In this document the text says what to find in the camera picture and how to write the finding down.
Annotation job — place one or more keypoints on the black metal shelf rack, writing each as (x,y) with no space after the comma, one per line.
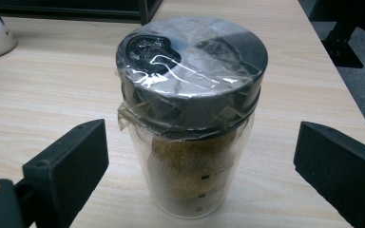
(76,8)

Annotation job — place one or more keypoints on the spice jar with black lid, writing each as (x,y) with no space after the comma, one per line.
(190,95)

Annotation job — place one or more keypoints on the black metal floor stand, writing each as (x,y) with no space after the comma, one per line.
(345,41)

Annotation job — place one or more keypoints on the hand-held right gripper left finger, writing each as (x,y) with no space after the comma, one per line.
(66,164)

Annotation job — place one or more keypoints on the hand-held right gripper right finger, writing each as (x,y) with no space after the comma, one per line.
(342,167)

